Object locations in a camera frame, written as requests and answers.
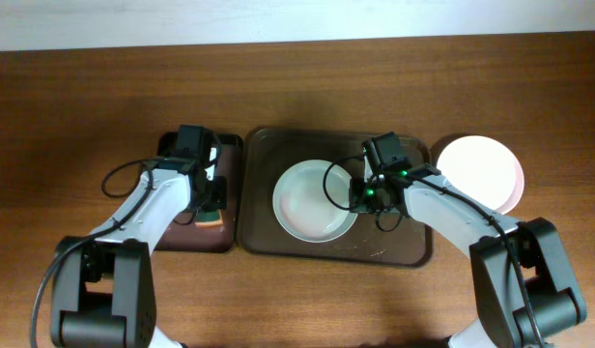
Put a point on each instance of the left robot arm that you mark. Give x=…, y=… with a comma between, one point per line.
x=103, y=291

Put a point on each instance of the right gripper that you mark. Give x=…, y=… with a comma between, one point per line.
x=357, y=202

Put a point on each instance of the green orange sponge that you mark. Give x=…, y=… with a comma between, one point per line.
x=208, y=219

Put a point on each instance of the large brown serving tray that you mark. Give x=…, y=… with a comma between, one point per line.
x=270, y=152

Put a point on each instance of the pink plate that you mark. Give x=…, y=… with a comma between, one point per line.
x=517, y=191

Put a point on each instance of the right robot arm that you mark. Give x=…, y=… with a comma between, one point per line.
x=524, y=285

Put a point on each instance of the cream white plate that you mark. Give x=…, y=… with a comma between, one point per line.
x=481, y=167

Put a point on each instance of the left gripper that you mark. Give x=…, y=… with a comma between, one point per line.
x=218, y=200

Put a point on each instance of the small black tray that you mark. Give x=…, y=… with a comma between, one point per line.
x=183, y=236

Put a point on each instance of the pale green plate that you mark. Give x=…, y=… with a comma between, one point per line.
x=309, y=198

